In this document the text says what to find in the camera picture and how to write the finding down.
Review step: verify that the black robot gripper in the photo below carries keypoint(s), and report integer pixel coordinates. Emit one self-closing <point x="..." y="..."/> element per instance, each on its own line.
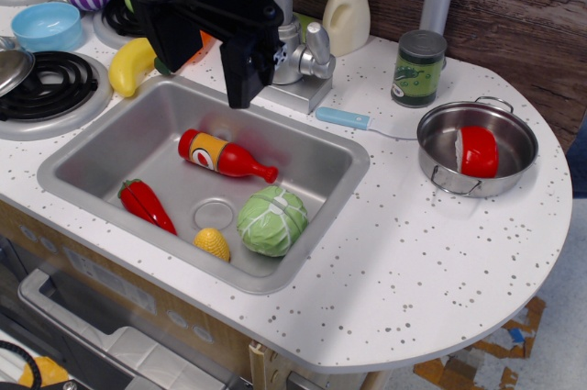
<point x="247" y="30"/>

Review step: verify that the silver metal pan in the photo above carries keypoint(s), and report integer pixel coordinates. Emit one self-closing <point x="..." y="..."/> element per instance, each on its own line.
<point x="436" y="134"/>

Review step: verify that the orange carrot toy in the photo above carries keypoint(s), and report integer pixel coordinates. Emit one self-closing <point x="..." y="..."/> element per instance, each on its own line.
<point x="208" y="43"/>

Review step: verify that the yellow banana toy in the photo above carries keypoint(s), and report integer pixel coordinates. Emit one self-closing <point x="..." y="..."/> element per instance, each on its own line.
<point x="130" y="65"/>

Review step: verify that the silver toy faucet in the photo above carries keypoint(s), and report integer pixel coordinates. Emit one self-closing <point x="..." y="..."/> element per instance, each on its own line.
<point x="304" y="73"/>

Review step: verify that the red ketchup bottle toy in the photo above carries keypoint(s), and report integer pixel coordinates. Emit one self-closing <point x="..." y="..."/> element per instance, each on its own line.
<point x="223" y="157"/>

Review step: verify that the light green plate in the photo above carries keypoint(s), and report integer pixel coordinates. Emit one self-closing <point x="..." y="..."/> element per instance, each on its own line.
<point x="304" y="21"/>

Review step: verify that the back right stove burner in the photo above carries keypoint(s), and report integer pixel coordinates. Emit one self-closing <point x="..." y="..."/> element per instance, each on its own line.
<point x="115" y="25"/>

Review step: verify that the cream detergent bottle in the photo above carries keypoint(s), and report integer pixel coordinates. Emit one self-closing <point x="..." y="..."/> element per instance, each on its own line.
<point x="348" y="25"/>

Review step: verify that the silver sink basin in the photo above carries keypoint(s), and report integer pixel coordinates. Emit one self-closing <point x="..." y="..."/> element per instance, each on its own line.
<point x="138" y="139"/>

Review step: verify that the front left stove burner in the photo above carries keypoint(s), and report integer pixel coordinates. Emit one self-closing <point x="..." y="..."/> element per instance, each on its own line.
<point x="63" y="92"/>

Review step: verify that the red chili pepper toy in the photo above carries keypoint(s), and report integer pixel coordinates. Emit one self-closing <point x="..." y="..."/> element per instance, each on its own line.
<point x="139" y="199"/>

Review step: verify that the light blue bowl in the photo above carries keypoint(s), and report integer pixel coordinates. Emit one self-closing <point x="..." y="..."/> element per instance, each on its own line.
<point x="50" y="26"/>

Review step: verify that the green cabbage toy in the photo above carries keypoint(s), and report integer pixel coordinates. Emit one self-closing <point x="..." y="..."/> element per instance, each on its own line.
<point x="271" y="221"/>

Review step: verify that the yellow corn toy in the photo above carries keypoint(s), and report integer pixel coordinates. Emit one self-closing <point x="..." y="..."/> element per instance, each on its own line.
<point x="212" y="241"/>

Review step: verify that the silver pot lid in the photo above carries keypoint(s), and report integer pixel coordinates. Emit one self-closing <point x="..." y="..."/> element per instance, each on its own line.
<point x="16" y="64"/>

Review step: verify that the green label tin can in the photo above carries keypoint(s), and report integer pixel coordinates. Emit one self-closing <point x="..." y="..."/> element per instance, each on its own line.
<point x="419" y="63"/>

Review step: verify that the light blue handle device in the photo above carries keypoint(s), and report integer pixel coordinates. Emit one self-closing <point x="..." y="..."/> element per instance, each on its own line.
<point x="389" y="126"/>

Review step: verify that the oven door handle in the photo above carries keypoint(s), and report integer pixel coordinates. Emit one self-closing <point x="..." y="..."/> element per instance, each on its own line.
<point x="92" y="341"/>

